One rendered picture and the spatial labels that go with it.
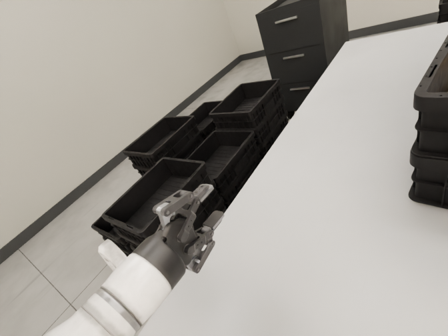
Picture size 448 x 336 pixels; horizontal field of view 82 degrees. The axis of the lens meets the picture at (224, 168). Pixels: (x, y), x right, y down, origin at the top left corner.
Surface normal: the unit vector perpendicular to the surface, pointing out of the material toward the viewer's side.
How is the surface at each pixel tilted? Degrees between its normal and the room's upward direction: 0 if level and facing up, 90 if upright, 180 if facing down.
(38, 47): 90
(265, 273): 0
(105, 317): 42
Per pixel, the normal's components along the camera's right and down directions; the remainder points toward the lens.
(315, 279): -0.35, -0.76
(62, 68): 0.77, 0.10
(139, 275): 0.20, -0.64
